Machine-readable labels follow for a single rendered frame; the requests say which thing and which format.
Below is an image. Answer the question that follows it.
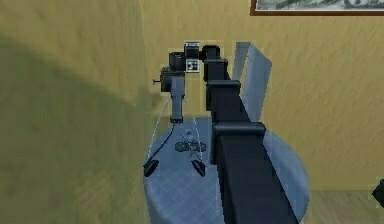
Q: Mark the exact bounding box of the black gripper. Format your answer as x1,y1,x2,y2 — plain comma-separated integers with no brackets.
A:
142,51,207,178

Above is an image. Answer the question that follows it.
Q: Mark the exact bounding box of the dark grey controller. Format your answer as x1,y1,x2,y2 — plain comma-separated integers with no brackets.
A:
174,139,208,155

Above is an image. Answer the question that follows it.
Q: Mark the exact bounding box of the dark rounded object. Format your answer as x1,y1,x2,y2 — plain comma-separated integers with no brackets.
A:
371,177,384,210

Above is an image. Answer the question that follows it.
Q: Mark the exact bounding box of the brown framed picture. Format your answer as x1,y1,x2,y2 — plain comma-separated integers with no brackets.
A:
249,0,384,17

